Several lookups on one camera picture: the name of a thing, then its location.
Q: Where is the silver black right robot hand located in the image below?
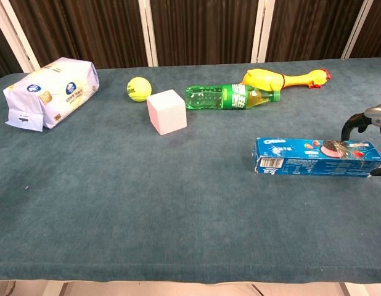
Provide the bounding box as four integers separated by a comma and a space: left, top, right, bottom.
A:
341, 103, 381, 177

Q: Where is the blue snack packet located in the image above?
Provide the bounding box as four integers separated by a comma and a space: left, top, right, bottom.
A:
253, 137, 381, 179

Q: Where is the yellow rubber chicken toy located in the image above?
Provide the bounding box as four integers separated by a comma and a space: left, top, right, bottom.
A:
242, 68, 332, 93

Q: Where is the green plastic soda bottle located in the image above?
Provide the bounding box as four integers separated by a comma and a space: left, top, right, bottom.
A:
185, 83, 281, 110

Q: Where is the pink foam cube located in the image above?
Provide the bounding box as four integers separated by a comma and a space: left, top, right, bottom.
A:
146, 89, 188, 136

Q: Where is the yellow tennis ball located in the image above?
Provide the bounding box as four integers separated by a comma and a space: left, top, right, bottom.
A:
126, 76, 153, 103

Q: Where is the teal table cover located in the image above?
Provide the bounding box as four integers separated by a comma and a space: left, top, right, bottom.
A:
0, 57, 381, 284

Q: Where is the white blue tissue pack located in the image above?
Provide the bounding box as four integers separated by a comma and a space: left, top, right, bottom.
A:
2, 57, 100, 133

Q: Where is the dark folding screen white frame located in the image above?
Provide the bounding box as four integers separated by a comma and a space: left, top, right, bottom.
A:
0, 0, 381, 83

